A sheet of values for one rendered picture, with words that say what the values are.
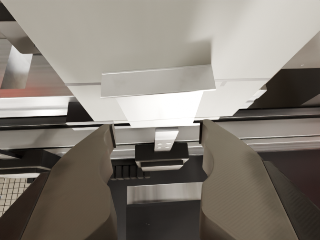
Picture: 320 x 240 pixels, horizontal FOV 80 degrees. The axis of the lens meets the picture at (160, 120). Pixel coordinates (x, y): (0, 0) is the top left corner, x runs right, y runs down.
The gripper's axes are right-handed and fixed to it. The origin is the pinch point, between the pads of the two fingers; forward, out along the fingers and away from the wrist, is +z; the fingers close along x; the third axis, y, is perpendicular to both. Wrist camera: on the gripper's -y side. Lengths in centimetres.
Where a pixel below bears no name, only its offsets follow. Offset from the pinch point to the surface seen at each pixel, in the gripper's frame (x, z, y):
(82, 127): -10.6, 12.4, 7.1
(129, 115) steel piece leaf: -3.4, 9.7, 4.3
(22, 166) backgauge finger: -29.4, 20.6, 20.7
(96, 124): -8.2, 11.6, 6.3
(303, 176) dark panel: 54, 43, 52
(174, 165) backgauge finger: 2.6, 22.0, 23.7
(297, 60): 26.1, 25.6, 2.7
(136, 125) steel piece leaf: -3.1, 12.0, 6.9
